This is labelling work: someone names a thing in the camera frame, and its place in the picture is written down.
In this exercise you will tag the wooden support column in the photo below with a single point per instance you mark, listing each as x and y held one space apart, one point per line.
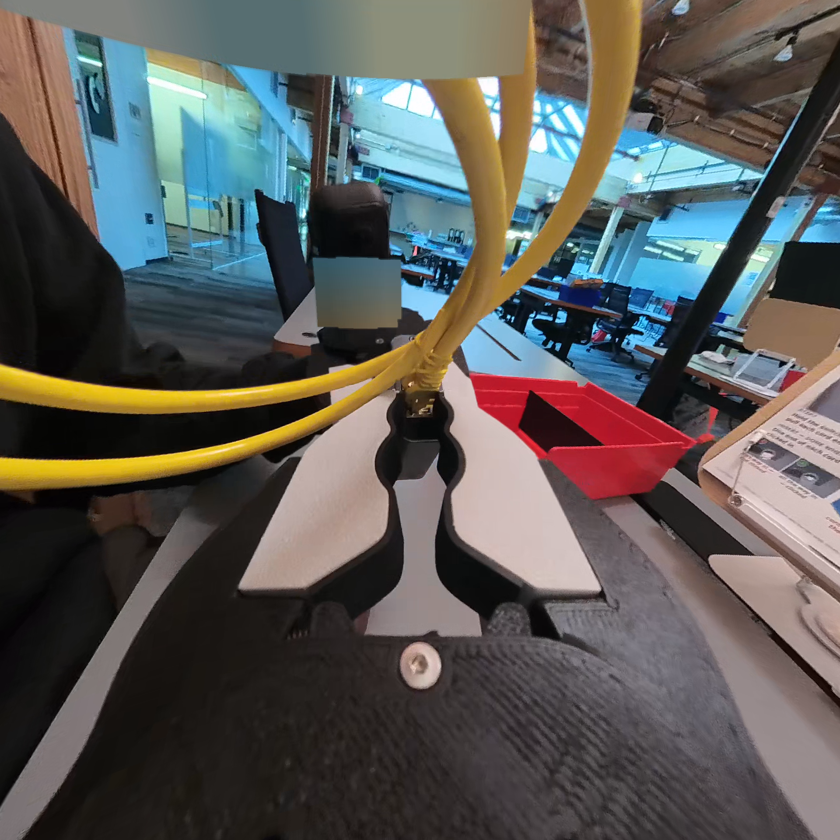
321 131

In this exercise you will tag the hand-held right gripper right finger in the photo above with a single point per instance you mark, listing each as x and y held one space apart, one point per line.
518 518

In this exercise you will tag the person's black hoodie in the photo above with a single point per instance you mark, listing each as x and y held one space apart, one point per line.
46 328

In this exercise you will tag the black ethernet splitter box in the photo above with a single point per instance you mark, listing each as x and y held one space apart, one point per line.
417 459

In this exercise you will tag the dark grey slab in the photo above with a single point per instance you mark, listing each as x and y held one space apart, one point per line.
695 518

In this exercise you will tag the black swivel chair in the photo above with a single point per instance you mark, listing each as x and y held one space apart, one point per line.
617 308

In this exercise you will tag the red plastic bin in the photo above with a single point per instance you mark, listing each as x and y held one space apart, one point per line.
623 466

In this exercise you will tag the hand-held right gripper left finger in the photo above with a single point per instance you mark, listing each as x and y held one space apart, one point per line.
321 518

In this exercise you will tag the skylight window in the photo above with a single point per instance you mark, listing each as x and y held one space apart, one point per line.
407 98

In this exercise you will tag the black flat panel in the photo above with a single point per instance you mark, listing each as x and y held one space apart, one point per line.
807 275

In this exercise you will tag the white stand base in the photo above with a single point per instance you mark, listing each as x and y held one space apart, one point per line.
761 590

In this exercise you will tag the ceiling projector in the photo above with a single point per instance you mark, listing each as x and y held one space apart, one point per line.
646 121

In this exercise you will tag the cardboard box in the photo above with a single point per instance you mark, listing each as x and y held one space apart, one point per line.
794 328

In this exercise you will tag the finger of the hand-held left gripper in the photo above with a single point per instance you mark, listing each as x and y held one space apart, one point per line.
454 377
358 387

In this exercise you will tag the black office chair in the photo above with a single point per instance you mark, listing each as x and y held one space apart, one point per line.
282 249

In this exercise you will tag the printed instruction board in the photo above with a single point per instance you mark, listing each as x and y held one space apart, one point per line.
787 459

